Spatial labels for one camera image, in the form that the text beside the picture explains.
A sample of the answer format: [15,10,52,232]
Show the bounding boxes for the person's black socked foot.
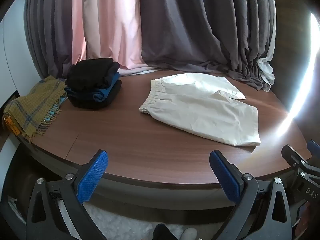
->
[152,224,181,240]

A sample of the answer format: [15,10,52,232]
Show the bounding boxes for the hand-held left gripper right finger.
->
[209,150,292,240]

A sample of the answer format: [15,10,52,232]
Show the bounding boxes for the narrow grey curtain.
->
[24,0,75,79]

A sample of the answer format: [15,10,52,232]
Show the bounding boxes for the pale grey slipper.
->
[180,227,198,240]

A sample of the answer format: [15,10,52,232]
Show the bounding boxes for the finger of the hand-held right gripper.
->
[281,144,320,180]
[307,140,320,155]

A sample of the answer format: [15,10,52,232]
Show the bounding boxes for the orange plastic clip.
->
[4,117,20,135]

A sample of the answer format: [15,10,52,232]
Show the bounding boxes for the white sheer curtain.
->
[257,57,275,92]

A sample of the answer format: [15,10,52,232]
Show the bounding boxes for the white cabinet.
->
[0,0,43,130]

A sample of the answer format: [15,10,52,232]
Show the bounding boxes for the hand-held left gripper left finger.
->
[26,149,109,240]

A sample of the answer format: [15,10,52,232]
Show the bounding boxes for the pink curtain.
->
[71,0,160,77]

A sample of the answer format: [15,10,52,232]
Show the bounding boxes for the yellow plaid fringed scarf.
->
[2,75,68,143]

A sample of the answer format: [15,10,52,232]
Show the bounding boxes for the wide grey curtain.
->
[139,0,275,92]

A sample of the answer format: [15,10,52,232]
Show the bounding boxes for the white furry rug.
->
[7,197,225,240]

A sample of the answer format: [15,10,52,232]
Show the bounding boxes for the white pants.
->
[139,73,261,147]

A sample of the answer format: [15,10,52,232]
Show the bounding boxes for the black folded garment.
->
[67,80,122,109]
[65,58,121,92]

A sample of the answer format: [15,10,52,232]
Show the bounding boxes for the blue folded garment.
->
[64,72,122,102]

